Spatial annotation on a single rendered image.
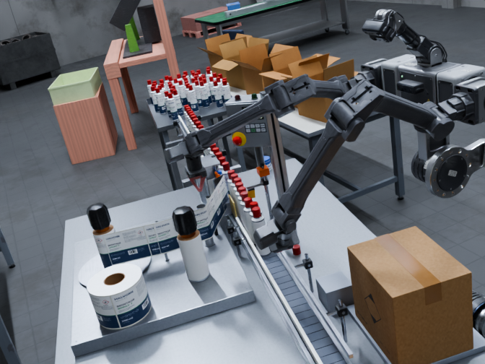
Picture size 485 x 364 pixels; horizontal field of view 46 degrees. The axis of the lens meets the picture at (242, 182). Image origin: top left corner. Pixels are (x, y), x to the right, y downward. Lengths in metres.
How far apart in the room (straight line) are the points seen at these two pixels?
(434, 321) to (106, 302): 1.08
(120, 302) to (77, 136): 4.67
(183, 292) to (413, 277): 0.92
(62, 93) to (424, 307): 5.37
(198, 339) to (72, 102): 4.75
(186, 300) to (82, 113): 4.58
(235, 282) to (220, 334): 0.24
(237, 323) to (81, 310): 0.62
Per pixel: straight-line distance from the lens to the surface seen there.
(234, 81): 5.19
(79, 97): 6.53
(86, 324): 2.23
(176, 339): 2.09
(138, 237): 2.39
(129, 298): 2.08
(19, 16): 13.33
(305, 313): 1.98
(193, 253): 2.18
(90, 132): 6.60
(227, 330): 2.06
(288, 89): 1.92
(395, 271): 1.71
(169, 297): 2.22
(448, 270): 1.71
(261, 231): 1.78
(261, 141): 2.25
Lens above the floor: 2.09
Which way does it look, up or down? 24 degrees down
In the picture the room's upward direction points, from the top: 11 degrees counter-clockwise
